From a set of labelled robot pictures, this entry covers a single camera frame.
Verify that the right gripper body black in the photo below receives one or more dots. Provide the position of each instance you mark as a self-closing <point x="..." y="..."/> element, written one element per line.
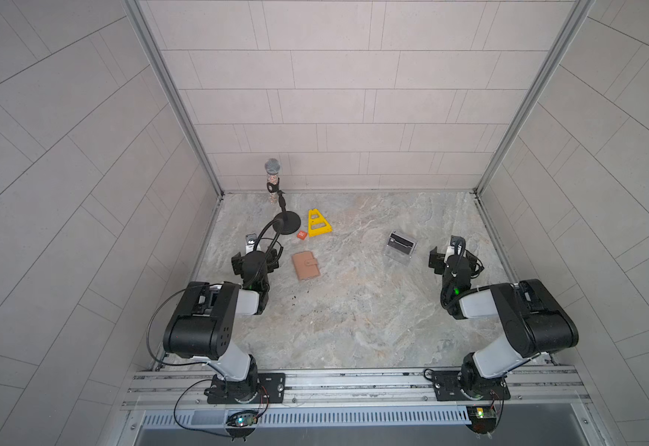
<point x="439" y="260"/>

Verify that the clear acrylic card stand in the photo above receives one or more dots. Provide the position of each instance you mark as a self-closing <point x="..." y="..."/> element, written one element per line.
<point x="397" y="255"/>

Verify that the right circuit board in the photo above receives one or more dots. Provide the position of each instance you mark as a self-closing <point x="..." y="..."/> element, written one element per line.
<point x="484" y="419"/>

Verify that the black VIP credit card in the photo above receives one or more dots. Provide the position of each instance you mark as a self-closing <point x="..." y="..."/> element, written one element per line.
<point x="401" y="243"/>

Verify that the left green circuit board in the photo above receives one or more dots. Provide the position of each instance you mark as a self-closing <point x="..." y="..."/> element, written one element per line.
<point x="243" y="420"/>

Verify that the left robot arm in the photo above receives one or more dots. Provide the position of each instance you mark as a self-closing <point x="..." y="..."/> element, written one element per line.
<point x="202" y="325"/>

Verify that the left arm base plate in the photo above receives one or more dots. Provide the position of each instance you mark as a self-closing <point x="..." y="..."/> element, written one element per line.
<point x="266" y="387"/>

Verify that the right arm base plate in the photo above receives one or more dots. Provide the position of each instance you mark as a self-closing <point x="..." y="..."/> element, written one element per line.
<point x="456" y="385"/>

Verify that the aluminium mounting rail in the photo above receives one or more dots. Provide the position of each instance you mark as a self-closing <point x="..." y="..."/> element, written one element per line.
<point x="349" y="388"/>

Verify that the yellow triangular plastic block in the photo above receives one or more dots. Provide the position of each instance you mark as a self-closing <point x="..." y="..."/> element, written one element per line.
<point x="317" y="223"/>

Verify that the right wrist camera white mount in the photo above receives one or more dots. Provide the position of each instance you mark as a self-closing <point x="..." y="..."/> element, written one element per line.
<point x="458" y="244"/>

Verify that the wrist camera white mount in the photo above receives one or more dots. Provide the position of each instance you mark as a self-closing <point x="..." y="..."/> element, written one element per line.
<point x="252" y="243"/>
<point x="458" y="244"/>

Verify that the microphone on black stand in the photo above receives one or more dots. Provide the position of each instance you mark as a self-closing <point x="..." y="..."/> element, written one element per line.
<point x="286" y="222"/>

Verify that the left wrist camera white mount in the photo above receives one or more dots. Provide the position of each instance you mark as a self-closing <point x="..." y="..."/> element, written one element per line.
<point x="252" y="243"/>

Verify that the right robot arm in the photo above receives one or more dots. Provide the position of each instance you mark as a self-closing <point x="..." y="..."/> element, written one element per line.
<point x="533" y="321"/>

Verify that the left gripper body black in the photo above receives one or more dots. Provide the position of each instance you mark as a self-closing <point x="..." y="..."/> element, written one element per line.
<point x="255" y="255"/>

